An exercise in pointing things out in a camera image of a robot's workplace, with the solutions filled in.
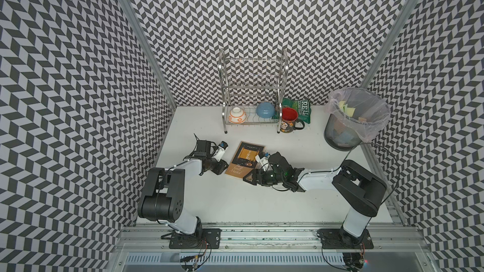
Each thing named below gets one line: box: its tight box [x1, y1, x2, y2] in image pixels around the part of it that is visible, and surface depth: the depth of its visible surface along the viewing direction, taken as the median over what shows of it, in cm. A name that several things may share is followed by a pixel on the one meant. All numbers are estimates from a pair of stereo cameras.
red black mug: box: [279, 107, 306, 134], surface depth 104 cm
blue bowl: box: [255, 102, 276, 119], surface depth 111 cm
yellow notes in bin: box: [338, 100, 356, 118], surface depth 98 cm
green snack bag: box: [281, 97, 312, 125], surface depth 118 cm
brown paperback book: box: [224, 141, 266, 179], surface depth 96 cm
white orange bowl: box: [228, 106, 248, 125], surface depth 106 cm
